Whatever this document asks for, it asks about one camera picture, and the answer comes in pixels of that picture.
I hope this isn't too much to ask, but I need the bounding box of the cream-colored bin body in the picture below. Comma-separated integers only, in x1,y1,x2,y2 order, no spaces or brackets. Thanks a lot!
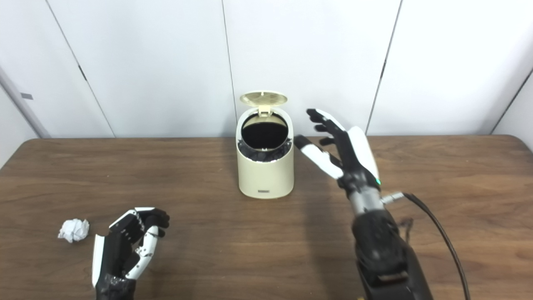
236,106,294,199

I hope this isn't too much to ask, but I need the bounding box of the black bin liner bag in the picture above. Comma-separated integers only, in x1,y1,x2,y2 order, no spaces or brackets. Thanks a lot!
237,112,293,162

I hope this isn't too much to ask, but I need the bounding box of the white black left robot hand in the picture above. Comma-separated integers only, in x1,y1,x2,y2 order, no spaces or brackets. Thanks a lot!
92,207,170,300

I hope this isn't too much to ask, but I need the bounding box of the gray corner post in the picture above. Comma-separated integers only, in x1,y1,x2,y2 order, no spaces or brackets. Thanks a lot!
0,67,50,139

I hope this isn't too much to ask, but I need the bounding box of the white paper ball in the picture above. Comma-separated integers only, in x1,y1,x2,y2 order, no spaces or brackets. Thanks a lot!
57,218,90,243

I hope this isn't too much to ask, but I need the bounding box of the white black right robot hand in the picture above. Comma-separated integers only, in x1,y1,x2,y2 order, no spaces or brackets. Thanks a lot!
294,108,381,193

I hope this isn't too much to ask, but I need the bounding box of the cream round bin lid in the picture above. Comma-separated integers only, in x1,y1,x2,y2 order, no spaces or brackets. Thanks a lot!
239,90,288,117

